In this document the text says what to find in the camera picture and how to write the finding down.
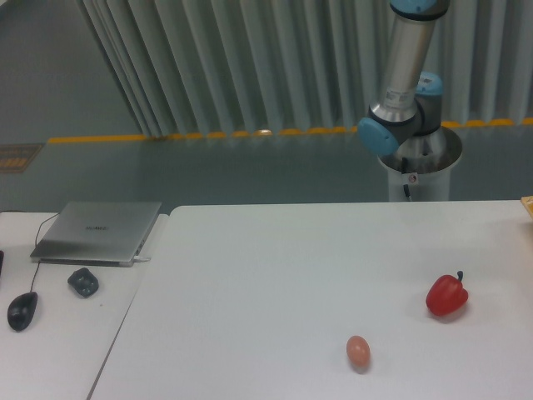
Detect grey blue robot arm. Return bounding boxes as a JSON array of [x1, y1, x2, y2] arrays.
[[357, 1, 450, 156]]

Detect red bell pepper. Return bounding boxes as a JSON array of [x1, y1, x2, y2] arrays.
[[426, 271, 469, 317]]

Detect wooden basket edge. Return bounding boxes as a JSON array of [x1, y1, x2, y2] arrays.
[[521, 196, 533, 218]]

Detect grey pleated curtain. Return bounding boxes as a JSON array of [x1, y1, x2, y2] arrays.
[[79, 1, 532, 138]]

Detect silver laptop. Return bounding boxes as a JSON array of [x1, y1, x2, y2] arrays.
[[31, 202, 161, 267]]

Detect brown egg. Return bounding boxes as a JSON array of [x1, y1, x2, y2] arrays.
[[346, 336, 371, 368]]

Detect small black plastic tray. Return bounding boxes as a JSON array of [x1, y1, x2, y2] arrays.
[[67, 267, 100, 298]]

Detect black computer mouse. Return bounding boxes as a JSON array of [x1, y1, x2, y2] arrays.
[[7, 291, 38, 332]]

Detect dark object at left edge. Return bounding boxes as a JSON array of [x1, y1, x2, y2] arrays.
[[0, 250, 5, 279]]

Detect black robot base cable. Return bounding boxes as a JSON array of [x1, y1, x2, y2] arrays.
[[400, 156, 414, 203]]

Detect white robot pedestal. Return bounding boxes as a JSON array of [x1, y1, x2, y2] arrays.
[[378, 127, 463, 202]]

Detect black mouse cable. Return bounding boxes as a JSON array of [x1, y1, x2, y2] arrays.
[[27, 210, 63, 294]]

